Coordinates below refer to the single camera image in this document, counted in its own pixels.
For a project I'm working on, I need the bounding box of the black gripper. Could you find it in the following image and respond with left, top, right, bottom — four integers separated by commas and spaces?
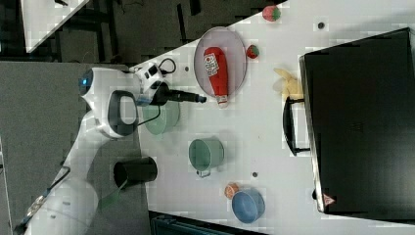
151, 81, 207, 106

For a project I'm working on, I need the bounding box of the red ketchup bottle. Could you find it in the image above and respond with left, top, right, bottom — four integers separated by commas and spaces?
204, 47, 228, 109

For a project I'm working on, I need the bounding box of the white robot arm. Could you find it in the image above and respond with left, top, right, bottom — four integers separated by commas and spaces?
14, 63, 207, 235

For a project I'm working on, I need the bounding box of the grey round plate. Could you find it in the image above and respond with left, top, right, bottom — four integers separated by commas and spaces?
194, 27, 247, 97

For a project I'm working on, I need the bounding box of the green oval colander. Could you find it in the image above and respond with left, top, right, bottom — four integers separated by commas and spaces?
142, 102, 180, 135

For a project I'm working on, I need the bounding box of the green measuring cup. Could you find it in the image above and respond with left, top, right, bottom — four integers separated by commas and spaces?
188, 138, 224, 178

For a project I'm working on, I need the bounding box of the black cylindrical container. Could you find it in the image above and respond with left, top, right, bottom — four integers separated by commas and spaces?
114, 157, 158, 188

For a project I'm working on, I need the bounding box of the red strawberry toy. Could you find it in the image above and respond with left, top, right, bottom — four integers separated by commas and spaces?
246, 45, 259, 59

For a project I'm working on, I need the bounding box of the orange slice toy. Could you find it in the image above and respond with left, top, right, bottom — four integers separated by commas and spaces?
224, 182, 240, 200

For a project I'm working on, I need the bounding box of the pink strawberry toy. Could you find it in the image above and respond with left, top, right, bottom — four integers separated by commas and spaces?
262, 5, 281, 22

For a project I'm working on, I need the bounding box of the green spatula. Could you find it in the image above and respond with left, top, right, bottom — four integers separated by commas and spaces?
98, 181, 127, 211

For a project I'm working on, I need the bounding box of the blue bowl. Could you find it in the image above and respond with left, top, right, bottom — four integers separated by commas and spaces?
232, 188, 265, 223

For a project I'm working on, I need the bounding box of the white side table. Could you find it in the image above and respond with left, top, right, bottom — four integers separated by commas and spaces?
20, 0, 90, 53

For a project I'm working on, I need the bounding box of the silver toaster oven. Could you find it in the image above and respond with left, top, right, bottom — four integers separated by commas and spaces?
299, 27, 415, 224

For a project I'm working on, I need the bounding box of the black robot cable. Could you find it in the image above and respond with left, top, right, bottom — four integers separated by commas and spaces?
136, 58, 177, 127

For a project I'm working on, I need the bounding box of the blue aluminium frame rail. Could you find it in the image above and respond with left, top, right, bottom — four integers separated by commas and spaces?
149, 211, 265, 235

